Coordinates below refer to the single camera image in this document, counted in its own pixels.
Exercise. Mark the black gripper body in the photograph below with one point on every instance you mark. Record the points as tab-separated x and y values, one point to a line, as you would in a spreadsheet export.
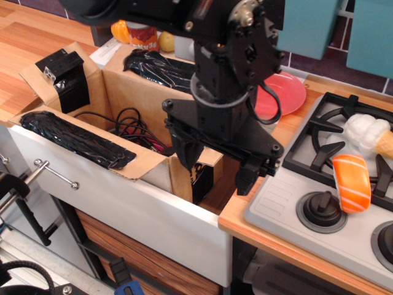
233	129

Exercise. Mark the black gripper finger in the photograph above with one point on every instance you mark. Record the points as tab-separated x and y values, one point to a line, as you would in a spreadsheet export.
247	175
187	146

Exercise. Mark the cardboard box with black tape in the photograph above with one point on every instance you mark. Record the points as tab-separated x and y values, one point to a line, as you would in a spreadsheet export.
111	90

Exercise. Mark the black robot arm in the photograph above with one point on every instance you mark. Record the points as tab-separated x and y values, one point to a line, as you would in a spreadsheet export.
235	52

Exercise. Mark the pink plastic plate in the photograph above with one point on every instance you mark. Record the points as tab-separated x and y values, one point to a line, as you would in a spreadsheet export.
290	91

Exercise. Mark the black stove knob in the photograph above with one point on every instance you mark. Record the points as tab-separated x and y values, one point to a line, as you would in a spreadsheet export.
381	242
321	212

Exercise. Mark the white toy sink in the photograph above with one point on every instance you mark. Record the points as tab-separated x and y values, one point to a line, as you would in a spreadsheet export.
185	233

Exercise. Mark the black stove burner grate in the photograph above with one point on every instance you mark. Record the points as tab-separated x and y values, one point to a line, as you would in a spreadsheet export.
323	136

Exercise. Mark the grey toy stove top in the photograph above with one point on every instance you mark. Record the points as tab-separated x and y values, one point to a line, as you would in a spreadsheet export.
273	209

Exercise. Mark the salmon sushi toy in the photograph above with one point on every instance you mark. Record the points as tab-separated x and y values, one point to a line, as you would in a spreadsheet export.
352	182

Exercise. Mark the yellow toy fruit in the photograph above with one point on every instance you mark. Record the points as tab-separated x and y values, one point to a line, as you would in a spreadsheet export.
166	41

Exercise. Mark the ice cream cone toy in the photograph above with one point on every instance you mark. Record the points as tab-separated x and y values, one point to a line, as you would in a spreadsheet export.
369	135

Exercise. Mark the red soup can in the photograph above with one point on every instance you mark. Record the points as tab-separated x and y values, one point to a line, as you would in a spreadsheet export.
143	36

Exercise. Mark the teal cabinet door left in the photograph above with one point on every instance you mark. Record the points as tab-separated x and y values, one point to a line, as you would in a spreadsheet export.
308	27

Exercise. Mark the teal cabinet door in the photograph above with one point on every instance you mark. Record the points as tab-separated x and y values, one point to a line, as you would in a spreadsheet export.
308	27
370	44

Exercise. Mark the orange toy pumpkin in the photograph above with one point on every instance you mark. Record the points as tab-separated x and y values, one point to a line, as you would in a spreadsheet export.
120	32

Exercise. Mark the teal cabinet door right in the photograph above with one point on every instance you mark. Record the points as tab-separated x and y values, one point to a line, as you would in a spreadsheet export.
370	44

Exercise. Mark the blue black clamp handle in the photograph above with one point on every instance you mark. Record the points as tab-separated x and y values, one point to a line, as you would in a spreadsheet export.
125	284

